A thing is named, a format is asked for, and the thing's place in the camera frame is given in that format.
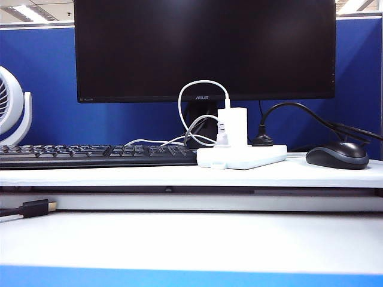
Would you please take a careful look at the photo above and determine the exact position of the black plug with thick cable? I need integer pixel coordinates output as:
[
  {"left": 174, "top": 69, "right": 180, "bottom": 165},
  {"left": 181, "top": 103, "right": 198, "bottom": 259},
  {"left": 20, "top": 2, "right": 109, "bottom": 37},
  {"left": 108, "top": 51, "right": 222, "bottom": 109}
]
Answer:
[{"left": 252, "top": 102, "right": 383, "bottom": 147}]

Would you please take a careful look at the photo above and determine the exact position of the black and grey mouse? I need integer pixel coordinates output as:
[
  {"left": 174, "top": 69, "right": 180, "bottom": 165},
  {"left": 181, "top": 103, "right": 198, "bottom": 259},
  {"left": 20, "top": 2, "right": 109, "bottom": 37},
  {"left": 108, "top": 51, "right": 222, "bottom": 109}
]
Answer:
[{"left": 305, "top": 141, "right": 370, "bottom": 170}]

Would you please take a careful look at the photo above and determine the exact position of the white desk fan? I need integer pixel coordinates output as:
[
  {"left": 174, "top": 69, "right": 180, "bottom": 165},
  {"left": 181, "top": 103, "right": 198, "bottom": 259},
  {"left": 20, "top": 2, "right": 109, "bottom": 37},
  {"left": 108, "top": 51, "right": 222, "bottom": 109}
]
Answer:
[{"left": 0, "top": 66, "right": 33, "bottom": 146}]

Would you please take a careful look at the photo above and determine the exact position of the white charger cable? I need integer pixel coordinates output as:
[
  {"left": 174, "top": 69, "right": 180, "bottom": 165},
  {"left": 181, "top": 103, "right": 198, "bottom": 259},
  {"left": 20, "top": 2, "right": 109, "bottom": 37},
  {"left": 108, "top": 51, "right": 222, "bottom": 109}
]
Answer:
[{"left": 122, "top": 80, "right": 233, "bottom": 148}]

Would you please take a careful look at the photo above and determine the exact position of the blue office partition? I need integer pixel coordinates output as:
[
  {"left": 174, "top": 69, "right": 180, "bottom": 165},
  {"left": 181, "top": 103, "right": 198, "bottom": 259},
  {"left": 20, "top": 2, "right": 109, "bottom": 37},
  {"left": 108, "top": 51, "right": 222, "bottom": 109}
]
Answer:
[{"left": 0, "top": 18, "right": 383, "bottom": 153}]

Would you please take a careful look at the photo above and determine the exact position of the ceiling fluorescent light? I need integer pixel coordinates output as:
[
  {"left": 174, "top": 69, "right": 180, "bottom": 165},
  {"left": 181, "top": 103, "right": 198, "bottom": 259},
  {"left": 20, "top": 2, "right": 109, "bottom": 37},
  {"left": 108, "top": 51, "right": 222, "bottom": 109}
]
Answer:
[{"left": 4, "top": 4, "right": 57, "bottom": 22}]

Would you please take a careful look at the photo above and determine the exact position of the black ASUS monitor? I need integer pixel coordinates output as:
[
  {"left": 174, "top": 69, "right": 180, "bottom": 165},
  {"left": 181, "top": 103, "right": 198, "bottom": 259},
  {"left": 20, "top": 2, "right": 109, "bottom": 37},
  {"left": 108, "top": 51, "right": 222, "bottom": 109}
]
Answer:
[{"left": 74, "top": 0, "right": 336, "bottom": 149}]

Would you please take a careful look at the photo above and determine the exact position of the black keyboard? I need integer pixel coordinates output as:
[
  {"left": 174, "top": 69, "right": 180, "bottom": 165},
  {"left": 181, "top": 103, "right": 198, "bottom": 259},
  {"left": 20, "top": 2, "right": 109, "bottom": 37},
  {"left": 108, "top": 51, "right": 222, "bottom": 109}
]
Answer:
[{"left": 0, "top": 143, "right": 199, "bottom": 170}]

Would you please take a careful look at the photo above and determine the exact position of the white charger block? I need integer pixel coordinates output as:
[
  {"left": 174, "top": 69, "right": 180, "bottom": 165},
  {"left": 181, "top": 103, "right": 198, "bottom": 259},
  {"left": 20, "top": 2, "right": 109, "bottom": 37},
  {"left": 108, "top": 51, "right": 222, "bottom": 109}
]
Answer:
[{"left": 217, "top": 106, "right": 248, "bottom": 147}]

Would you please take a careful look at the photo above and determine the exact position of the white power strip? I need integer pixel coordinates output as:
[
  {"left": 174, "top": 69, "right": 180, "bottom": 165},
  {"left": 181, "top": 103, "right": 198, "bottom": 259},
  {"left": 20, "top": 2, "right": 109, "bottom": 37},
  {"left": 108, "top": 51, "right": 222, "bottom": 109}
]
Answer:
[{"left": 196, "top": 144, "right": 288, "bottom": 170}]

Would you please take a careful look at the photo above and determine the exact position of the black HDMI cable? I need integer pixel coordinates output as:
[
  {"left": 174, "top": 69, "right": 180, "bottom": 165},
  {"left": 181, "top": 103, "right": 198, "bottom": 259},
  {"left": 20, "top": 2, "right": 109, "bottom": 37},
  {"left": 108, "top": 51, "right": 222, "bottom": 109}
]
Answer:
[{"left": 0, "top": 199, "right": 57, "bottom": 224}]

